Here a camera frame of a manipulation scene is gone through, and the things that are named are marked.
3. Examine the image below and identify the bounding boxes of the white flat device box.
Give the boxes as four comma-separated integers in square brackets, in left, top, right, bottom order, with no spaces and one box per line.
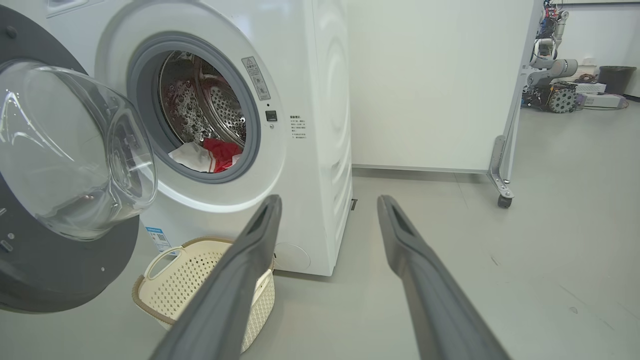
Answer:
[576,92,628,109]

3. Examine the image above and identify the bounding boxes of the cream perforated basket brown rim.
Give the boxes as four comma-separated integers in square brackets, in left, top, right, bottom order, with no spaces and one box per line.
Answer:
[131,236,276,354]

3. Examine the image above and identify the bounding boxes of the red Bulls jersey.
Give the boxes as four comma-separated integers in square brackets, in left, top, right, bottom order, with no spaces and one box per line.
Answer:
[202,138,244,174]

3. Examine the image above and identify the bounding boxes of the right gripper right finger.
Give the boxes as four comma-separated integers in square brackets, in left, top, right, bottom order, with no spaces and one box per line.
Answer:
[376,194,511,360]

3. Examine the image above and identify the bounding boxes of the white small crate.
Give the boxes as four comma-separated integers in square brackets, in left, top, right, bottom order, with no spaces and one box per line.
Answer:
[570,82,607,95]

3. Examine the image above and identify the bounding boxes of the white front-load washing machine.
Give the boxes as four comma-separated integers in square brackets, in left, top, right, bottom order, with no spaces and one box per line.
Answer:
[0,0,354,277]

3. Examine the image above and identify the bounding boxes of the grey caster foot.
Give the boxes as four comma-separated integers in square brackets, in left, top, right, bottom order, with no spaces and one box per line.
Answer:
[487,135,515,209]

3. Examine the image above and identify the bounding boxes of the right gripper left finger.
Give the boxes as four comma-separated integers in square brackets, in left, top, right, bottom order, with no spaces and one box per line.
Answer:
[150,194,283,360]

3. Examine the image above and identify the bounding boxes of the grey wheeled background robot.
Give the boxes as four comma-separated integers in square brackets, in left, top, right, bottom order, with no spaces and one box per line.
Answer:
[520,0,581,114]

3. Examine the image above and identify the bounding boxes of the white red striped garment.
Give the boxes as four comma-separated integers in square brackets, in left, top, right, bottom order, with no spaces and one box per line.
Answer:
[168,142,213,174]

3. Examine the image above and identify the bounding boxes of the grey washing machine door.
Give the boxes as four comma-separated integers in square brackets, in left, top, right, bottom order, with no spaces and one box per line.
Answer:
[0,5,158,315]

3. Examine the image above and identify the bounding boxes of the grey rubber door gasket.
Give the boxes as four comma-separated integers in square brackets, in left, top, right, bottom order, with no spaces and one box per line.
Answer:
[126,32,262,184]

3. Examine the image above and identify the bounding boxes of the white partition panel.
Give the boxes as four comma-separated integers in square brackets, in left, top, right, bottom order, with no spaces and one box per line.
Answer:
[347,0,543,175]

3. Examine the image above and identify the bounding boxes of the blue energy label sticker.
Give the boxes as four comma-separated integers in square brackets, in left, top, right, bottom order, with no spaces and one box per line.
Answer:
[145,226,172,253]

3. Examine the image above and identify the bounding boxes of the black trash bin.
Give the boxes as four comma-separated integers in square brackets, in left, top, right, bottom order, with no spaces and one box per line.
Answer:
[598,65,637,96]

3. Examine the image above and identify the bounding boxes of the grey warning label sticker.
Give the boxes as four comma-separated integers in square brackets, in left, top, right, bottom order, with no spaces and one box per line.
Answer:
[241,56,272,101]

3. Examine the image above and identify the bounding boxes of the round white filter cover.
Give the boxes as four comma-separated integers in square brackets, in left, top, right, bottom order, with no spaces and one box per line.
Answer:
[274,242,312,272]

